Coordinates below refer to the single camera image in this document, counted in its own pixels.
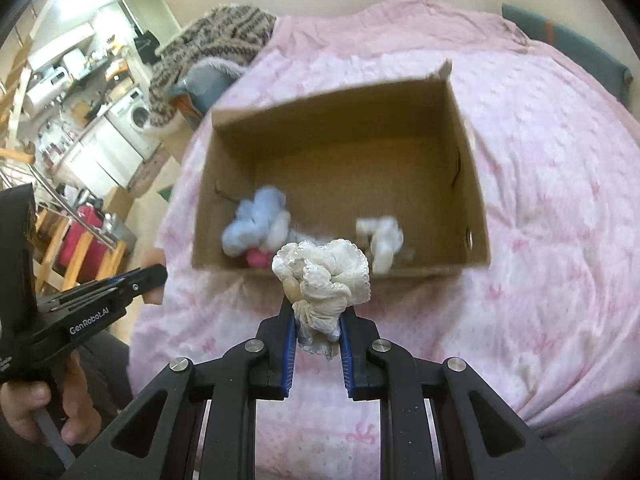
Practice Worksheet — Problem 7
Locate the white cloth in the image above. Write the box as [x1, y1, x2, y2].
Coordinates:
[356, 216, 404, 274]

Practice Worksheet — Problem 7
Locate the pink soft ball toy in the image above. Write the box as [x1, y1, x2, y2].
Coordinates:
[245, 248, 274, 269]

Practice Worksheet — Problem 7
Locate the person's left hand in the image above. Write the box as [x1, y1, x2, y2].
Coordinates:
[0, 349, 104, 447]

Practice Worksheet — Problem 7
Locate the red bag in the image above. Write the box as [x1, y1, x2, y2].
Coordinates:
[56, 205, 109, 273]

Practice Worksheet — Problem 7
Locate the wooden chair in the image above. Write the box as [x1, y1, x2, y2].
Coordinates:
[32, 208, 127, 295]

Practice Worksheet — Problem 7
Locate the white washing machine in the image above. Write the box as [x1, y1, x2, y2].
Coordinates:
[106, 86, 160, 160]

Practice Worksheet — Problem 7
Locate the brown cardboard box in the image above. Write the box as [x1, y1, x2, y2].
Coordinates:
[192, 63, 490, 278]

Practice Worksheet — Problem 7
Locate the grey blue cushion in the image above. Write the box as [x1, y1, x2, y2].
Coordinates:
[166, 56, 247, 115]

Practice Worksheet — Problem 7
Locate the pink patterned quilt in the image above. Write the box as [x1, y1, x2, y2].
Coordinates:
[128, 0, 639, 479]

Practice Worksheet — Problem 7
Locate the patterned knit sweater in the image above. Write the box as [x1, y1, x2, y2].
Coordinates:
[148, 3, 277, 133]

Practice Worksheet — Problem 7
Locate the teal pillow with orange stripe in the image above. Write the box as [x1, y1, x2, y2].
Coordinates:
[501, 3, 634, 107]

